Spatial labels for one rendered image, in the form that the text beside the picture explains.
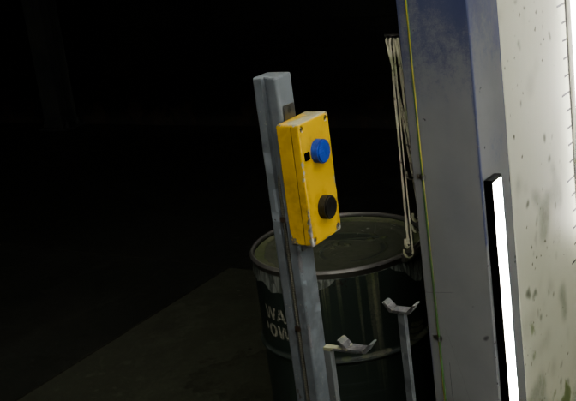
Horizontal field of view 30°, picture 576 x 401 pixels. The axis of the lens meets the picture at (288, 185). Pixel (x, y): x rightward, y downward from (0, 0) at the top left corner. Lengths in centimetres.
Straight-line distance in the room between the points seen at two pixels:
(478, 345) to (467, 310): 10
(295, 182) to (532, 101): 91
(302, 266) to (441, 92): 57
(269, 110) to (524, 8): 87
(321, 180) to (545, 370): 113
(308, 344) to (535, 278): 84
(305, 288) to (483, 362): 65
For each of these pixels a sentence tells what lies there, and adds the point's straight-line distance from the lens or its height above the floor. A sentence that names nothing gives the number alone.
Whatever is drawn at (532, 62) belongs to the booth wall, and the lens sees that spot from 288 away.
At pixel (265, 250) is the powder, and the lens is 353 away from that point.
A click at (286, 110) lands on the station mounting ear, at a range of 219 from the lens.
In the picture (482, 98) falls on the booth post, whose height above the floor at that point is 147.
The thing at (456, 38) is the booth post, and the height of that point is 162.
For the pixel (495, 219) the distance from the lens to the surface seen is 261.
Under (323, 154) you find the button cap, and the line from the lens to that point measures 218.
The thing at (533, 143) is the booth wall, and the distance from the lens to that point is 290.
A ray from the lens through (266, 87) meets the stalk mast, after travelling 220.
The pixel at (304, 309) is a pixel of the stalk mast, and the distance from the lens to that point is 231.
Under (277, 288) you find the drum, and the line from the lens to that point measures 333.
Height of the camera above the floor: 202
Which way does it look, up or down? 16 degrees down
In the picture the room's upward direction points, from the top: 8 degrees counter-clockwise
